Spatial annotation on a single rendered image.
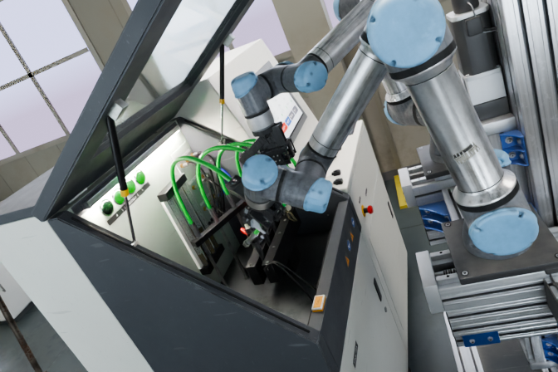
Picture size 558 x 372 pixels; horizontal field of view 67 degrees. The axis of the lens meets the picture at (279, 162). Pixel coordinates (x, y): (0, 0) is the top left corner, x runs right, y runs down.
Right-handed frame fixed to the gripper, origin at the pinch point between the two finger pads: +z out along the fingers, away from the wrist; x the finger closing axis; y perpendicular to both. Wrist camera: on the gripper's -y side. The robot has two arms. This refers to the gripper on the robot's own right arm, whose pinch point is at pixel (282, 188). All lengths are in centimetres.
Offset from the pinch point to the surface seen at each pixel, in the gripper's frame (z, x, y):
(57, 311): 8, -33, -71
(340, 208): 27.7, 27.3, 5.4
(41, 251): -14, -33, -59
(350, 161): 25, 59, 7
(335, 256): 27.7, 0.0, 7.5
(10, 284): 91, 106, -343
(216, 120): -16, 37, -32
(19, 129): -26, 179, -311
